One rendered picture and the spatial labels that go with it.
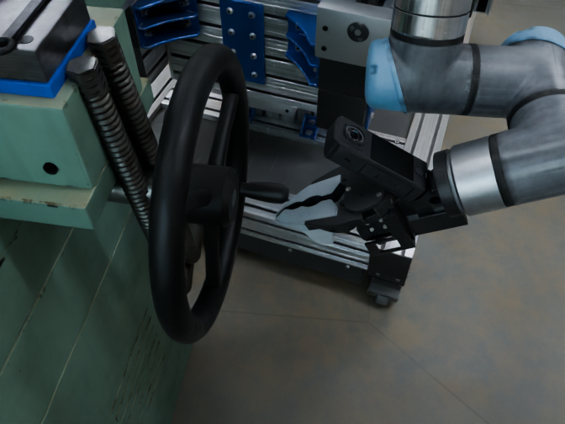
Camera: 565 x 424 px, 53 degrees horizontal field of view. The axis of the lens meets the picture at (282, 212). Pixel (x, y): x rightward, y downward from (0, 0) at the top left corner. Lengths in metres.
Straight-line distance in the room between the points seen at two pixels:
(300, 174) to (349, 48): 0.55
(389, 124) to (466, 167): 1.00
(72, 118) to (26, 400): 0.34
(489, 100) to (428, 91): 0.06
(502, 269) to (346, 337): 0.46
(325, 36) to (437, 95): 0.35
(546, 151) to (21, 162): 0.46
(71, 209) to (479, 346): 1.12
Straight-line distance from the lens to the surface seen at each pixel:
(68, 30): 0.48
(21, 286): 0.62
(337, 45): 0.93
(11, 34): 0.45
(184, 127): 0.43
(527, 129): 0.59
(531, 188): 0.58
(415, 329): 1.43
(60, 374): 0.74
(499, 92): 0.62
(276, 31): 1.11
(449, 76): 0.61
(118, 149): 0.51
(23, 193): 0.53
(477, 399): 1.39
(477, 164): 0.58
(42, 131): 0.47
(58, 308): 0.70
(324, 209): 0.63
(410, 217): 0.63
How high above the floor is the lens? 1.23
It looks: 50 degrees down
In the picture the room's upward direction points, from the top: straight up
